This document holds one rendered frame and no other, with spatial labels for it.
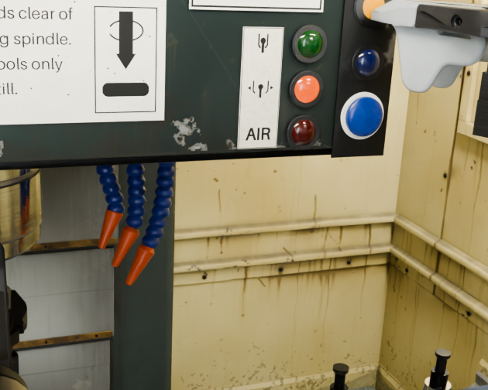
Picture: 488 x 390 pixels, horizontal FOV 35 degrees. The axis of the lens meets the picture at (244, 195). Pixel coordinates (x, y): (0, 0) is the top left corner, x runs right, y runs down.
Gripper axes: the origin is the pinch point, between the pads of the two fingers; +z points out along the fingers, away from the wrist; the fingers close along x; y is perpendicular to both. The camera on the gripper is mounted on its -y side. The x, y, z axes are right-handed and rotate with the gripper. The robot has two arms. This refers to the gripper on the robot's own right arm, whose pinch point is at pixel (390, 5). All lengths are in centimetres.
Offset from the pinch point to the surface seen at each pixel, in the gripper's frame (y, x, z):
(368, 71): 4.8, -0.1, 1.2
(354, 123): 8.6, -1.0, 1.4
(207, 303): 75, 72, 79
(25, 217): 19.9, -12.2, 26.7
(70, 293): 50, 21, 63
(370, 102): 7.0, 0.1, 0.9
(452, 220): 50, 102, 35
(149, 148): 10.1, -13.6, 9.9
